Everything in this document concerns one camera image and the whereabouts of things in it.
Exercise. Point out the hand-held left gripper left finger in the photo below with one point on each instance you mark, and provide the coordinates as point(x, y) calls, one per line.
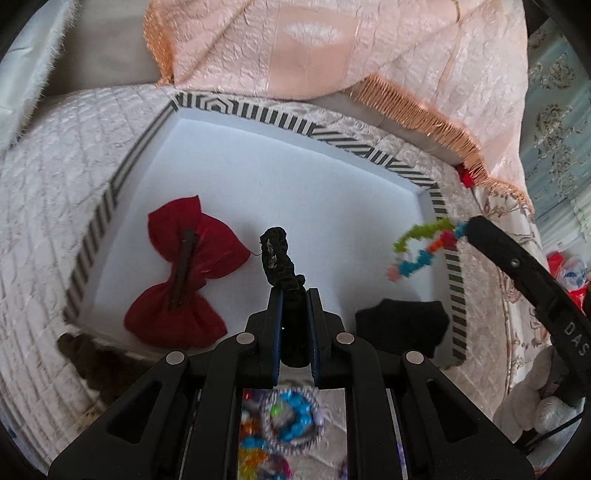
point(277, 332)

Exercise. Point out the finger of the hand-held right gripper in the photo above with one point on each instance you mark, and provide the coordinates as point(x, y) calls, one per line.
point(503, 251)

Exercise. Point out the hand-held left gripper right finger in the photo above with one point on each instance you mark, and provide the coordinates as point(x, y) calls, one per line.
point(316, 332)

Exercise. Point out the black fabric scrunchie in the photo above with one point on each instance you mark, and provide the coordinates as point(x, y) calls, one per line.
point(277, 258)

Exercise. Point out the red fabric bow hair clip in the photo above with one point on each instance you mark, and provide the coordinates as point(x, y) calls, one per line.
point(157, 314)

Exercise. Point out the striped-rim white tray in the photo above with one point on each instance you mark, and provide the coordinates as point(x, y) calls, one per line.
point(277, 184)

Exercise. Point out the brown burlap hair bow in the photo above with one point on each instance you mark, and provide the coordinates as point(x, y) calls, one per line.
point(87, 364)

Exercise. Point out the beige floral fabric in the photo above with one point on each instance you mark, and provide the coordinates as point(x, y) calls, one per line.
point(508, 300)

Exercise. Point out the red and white plastic bag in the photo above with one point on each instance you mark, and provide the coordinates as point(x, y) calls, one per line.
point(572, 277)

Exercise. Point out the white plush item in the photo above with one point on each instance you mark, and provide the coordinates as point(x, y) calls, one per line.
point(521, 401)

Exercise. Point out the small red object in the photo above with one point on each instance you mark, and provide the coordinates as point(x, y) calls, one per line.
point(467, 177)

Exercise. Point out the black cloth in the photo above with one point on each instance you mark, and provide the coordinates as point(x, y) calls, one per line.
point(401, 323)

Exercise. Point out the light blue floral fabric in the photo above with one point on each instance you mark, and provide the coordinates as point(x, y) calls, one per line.
point(554, 115)

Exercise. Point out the peach fringed blanket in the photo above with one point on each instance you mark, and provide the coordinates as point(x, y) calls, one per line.
point(369, 46)

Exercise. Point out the grey sofa backrest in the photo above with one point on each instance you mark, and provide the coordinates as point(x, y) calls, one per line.
point(106, 46)

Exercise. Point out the white fluffy round pillow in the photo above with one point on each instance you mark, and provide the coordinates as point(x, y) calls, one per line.
point(27, 69)

